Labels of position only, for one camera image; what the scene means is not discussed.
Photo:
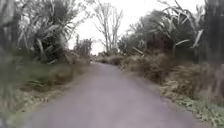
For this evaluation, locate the row of flax bushes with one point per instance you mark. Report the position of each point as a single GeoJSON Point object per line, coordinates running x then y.
{"type": "Point", "coordinates": [173, 33]}

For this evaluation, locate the bare tree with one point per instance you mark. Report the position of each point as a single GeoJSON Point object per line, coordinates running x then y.
{"type": "Point", "coordinates": [108, 26]}

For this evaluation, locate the grass verge with dry leaves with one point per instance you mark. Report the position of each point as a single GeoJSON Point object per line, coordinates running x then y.
{"type": "Point", "coordinates": [30, 83]}

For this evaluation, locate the large flax bush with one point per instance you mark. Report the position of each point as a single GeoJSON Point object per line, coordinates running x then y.
{"type": "Point", "coordinates": [46, 30]}

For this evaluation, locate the small dark bush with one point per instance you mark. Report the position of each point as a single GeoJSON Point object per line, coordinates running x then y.
{"type": "Point", "coordinates": [83, 46]}

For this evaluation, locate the grass verge with brown scrub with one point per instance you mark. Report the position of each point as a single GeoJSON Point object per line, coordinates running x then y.
{"type": "Point", "coordinates": [186, 86]}

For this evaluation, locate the grey asphalt path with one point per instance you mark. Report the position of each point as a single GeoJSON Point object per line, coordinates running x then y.
{"type": "Point", "coordinates": [106, 100]}

